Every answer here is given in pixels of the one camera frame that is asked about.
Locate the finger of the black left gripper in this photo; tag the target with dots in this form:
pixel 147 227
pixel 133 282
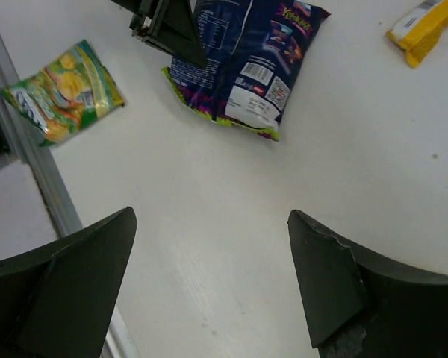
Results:
pixel 171 29
pixel 138 6

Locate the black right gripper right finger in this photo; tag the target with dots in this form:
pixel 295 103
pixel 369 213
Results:
pixel 359 303

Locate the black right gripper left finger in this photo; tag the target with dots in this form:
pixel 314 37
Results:
pixel 58 300

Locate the dark blue chips bag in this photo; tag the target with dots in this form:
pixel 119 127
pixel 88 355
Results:
pixel 255 51

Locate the green yellow chips bag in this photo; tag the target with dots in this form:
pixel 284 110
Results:
pixel 66 96

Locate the yellow snack bar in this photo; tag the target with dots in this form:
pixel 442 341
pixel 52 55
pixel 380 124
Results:
pixel 418 31

